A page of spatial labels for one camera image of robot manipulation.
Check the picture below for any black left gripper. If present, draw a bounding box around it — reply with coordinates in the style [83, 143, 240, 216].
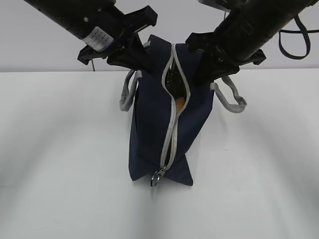
[77, 6, 158, 73]

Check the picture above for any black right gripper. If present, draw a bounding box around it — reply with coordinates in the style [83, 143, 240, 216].
[185, 32, 266, 84]

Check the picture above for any bread roll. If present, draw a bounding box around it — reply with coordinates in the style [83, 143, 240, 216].
[175, 97, 185, 112]

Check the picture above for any navy blue lunch bag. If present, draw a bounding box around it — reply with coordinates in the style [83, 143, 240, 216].
[120, 35, 247, 186]

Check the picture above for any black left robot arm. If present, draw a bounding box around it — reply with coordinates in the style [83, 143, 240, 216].
[27, 0, 158, 72]

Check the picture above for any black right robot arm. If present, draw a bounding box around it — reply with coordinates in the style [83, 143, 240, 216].
[186, 0, 317, 84]

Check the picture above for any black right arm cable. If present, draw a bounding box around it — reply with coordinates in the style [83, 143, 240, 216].
[278, 14, 319, 60]

